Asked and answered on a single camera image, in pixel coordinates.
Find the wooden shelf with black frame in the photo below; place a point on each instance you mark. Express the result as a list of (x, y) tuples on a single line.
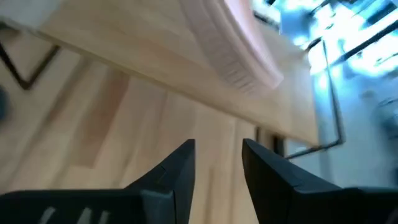
[(140, 46)]

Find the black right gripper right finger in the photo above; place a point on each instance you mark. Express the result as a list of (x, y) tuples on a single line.
[(295, 199)]

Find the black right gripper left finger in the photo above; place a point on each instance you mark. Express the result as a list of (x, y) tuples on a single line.
[(93, 207)]

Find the pink rubber slide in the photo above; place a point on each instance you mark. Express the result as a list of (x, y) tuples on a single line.
[(236, 40)]

